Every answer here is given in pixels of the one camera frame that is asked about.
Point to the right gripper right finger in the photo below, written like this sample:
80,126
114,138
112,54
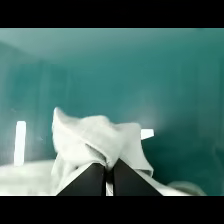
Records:
130,183

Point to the pale cream garment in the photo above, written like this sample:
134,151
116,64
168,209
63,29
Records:
86,140

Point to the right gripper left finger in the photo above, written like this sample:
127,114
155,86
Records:
90,183

